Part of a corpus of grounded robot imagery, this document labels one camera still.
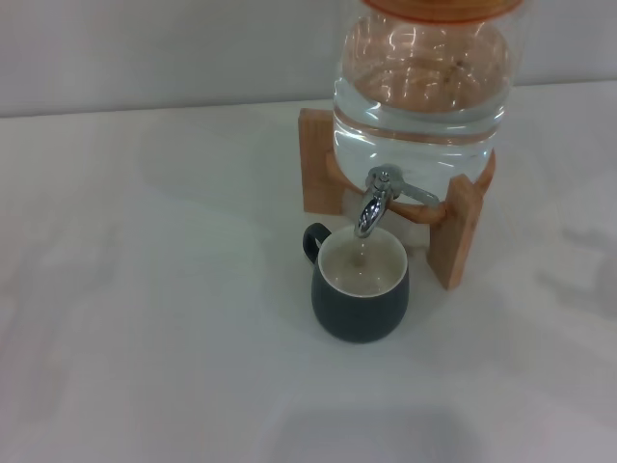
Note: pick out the black ceramic cup white inside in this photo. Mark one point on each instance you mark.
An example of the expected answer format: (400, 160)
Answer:
(361, 313)

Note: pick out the wooden dispenser stand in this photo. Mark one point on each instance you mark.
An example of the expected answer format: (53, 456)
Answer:
(318, 164)

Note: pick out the clear glass water dispenser jar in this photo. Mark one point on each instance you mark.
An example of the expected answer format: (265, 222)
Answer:
(419, 120)

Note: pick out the orange dispenser lid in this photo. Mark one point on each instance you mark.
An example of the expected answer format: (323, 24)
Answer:
(434, 8)

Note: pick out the chrome faucet with lever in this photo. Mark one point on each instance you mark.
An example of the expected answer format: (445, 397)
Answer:
(372, 207)

